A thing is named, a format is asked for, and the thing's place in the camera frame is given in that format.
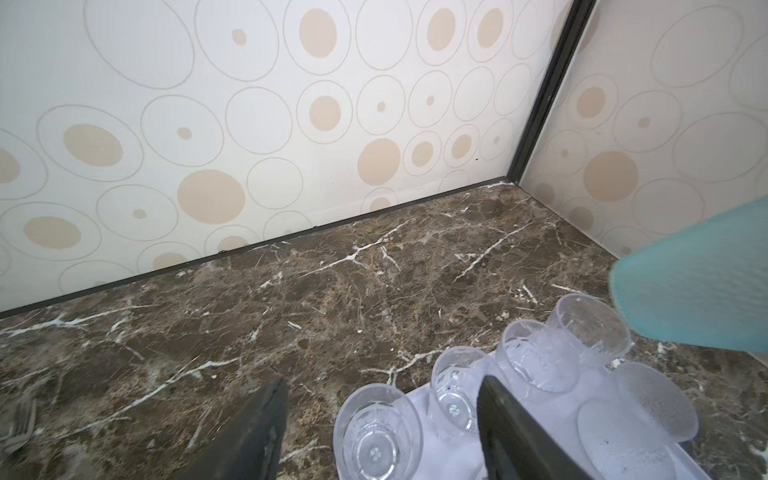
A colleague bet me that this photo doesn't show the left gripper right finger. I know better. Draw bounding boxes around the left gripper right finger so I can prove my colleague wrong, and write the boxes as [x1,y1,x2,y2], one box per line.
[476,375,589,479]

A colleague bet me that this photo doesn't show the metal fork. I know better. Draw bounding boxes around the metal fork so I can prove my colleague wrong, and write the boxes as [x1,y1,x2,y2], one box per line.
[1,397,37,460]

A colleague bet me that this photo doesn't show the frosted dimpled small cup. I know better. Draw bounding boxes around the frosted dimpled small cup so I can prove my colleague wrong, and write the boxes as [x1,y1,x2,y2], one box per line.
[609,362,699,444]

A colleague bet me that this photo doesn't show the teal dimpled plastic tumbler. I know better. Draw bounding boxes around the teal dimpled plastic tumbler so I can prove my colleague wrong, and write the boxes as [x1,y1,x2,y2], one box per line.
[609,198,767,353]

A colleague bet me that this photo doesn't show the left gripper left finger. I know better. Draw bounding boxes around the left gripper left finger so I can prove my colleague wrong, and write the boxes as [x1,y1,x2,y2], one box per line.
[176,377,288,480]

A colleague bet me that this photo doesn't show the frosted dimpled tall cup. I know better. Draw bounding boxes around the frosted dimpled tall cup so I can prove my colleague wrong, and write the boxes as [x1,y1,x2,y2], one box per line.
[576,399,677,479]

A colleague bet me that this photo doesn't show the clear faceted glass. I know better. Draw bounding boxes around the clear faceted glass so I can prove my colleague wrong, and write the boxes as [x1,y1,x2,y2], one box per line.
[545,293,633,368]
[427,346,492,443]
[495,319,580,404]
[333,383,424,480]

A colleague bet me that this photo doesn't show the lavender plastic tray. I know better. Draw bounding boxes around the lavender plastic tray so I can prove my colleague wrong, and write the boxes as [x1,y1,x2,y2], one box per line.
[335,350,715,480]

